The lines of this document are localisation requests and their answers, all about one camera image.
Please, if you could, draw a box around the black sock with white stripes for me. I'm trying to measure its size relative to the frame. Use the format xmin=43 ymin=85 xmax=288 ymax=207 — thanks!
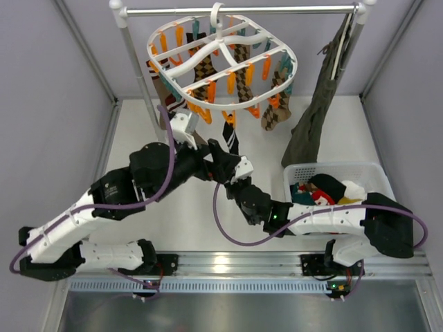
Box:
xmin=222 ymin=121 xmax=239 ymax=155

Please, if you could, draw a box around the beige ribbed sock striped cuff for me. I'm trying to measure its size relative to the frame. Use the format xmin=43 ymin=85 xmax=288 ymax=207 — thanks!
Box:
xmin=146 ymin=60 xmax=183 ymax=119

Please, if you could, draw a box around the white round clip hanger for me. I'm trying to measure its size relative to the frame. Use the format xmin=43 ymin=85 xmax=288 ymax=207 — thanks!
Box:
xmin=160 ymin=17 xmax=298 ymax=124

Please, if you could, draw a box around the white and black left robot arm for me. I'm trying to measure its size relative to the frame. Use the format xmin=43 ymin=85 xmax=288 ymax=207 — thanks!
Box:
xmin=19 ymin=140 xmax=246 ymax=282

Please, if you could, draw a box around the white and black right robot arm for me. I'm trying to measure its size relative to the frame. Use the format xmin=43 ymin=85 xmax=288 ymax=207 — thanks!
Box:
xmin=224 ymin=178 xmax=414 ymax=267

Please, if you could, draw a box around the teal green sock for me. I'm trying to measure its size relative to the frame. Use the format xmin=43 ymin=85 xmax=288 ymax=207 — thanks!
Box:
xmin=291 ymin=183 xmax=315 ymax=205

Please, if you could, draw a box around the olive green hanging garment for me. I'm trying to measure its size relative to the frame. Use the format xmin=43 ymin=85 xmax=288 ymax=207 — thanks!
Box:
xmin=281 ymin=14 xmax=354 ymax=167

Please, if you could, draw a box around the red santa sock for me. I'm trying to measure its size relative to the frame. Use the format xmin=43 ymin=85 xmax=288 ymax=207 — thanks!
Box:
xmin=305 ymin=186 xmax=335 ymax=205

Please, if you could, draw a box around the black sock in basket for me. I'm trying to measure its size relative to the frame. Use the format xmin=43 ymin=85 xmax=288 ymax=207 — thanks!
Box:
xmin=308 ymin=174 xmax=346 ymax=203

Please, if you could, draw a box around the mustard yellow sock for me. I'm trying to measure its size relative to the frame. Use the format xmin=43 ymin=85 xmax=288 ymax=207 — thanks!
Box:
xmin=337 ymin=197 xmax=362 ymax=205

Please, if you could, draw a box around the white sock in basket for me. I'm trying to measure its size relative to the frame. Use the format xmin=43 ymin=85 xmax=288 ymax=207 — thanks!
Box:
xmin=341 ymin=180 xmax=367 ymax=200

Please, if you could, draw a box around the white plastic laundry basket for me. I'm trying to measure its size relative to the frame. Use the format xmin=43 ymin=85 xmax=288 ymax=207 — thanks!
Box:
xmin=283 ymin=160 xmax=396 ymax=239

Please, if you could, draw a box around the white and steel clothes rack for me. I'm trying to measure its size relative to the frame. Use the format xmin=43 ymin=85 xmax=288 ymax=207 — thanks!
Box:
xmin=109 ymin=1 xmax=375 ymax=142

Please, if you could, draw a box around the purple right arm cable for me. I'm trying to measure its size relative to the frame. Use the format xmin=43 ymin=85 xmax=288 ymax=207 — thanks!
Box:
xmin=213 ymin=183 xmax=428 ymax=250

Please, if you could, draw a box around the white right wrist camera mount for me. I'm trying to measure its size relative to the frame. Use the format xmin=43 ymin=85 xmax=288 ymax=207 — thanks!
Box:
xmin=232 ymin=156 xmax=254 ymax=183

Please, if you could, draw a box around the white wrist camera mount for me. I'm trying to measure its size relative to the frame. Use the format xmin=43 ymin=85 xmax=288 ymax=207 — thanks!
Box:
xmin=232 ymin=156 xmax=254 ymax=183
xmin=170 ymin=109 xmax=199 ymax=150

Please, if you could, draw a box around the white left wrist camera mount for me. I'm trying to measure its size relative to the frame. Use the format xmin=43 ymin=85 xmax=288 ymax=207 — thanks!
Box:
xmin=170 ymin=109 xmax=199 ymax=150

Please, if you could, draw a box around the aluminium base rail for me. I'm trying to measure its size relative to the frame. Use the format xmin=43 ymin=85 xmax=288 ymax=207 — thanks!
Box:
xmin=160 ymin=252 xmax=433 ymax=279

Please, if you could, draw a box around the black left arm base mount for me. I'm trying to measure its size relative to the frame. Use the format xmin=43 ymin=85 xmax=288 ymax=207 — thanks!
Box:
xmin=137 ymin=254 xmax=179 ymax=276

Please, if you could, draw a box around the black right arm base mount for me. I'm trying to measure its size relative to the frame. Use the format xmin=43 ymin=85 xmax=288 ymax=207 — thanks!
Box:
xmin=300 ymin=254 xmax=362 ymax=280

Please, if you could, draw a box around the grey slotted cable duct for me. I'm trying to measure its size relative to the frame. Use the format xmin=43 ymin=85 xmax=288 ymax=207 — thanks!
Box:
xmin=70 ymin=278 xmax=347 ymax=294

